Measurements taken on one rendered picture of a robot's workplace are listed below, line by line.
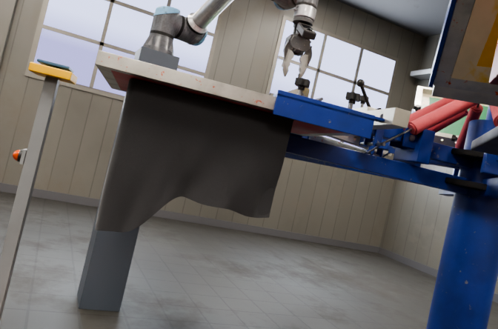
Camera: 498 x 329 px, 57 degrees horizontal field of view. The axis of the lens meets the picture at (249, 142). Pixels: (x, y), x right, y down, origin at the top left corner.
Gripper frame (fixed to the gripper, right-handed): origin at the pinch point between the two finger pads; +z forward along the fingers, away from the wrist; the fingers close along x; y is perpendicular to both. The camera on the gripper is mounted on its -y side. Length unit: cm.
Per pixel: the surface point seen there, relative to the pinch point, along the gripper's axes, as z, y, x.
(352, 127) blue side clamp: 16.9, -29.7, -11.9
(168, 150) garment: 35, -21, 37
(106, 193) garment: 50, -21, 50
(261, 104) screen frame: 17.0, -28.6, 15.4
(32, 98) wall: 16, 327, 156
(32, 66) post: 18, 6, 83
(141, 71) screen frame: 16, -29, 49
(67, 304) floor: 112, 66, 60
